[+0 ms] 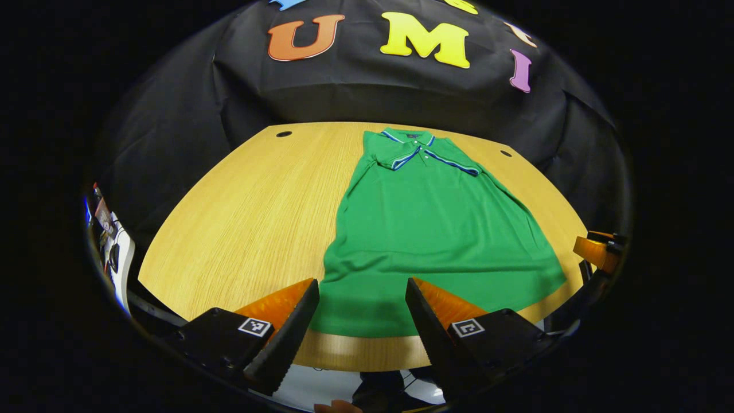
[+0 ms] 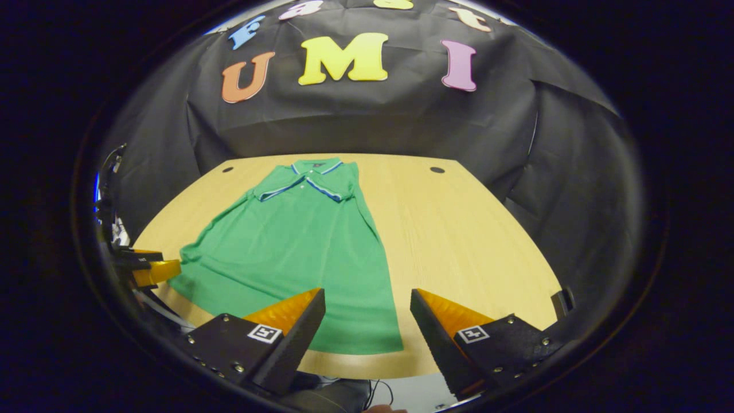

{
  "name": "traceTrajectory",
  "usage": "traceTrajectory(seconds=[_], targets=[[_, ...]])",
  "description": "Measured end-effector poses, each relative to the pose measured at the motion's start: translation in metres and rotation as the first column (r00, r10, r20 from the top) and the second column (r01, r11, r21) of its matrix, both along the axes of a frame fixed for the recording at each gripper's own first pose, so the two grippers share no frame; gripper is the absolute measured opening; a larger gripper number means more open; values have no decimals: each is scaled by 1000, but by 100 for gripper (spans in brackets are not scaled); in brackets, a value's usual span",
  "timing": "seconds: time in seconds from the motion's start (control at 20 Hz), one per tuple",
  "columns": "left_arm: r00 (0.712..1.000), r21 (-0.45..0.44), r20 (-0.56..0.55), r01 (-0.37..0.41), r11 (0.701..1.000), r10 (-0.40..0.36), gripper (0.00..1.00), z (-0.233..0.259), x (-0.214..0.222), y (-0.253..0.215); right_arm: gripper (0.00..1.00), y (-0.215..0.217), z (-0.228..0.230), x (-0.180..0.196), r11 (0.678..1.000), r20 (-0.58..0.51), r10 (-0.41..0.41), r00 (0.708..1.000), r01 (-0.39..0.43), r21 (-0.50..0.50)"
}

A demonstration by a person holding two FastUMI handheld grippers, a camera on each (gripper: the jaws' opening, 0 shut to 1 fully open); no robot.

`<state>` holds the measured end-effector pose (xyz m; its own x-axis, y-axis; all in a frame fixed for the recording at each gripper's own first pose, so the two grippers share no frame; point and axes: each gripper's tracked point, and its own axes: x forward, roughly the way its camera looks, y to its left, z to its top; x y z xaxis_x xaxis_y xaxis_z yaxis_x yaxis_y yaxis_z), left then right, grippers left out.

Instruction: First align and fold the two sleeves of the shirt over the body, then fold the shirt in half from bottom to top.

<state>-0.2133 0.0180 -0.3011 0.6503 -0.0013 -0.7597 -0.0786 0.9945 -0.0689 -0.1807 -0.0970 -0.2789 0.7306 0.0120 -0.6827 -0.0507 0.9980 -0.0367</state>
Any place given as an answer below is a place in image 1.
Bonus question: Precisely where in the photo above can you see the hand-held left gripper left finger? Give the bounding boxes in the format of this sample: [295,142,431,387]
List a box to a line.
[163,278,320,396]

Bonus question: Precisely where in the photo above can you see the green T-shirt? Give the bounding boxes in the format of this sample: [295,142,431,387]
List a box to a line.
[310,127,567,338]

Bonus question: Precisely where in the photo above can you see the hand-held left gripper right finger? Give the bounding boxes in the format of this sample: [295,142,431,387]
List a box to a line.
[405,277,554,402]

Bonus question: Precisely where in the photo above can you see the white plastic object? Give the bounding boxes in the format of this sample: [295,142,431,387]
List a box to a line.
[102,227,136,313]

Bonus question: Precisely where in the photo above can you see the red label bottle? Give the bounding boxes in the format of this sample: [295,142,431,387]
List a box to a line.
[92,184,118,239]

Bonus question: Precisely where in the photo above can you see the black backdrop cloth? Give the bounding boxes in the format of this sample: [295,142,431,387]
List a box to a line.
[95,0,617,241]

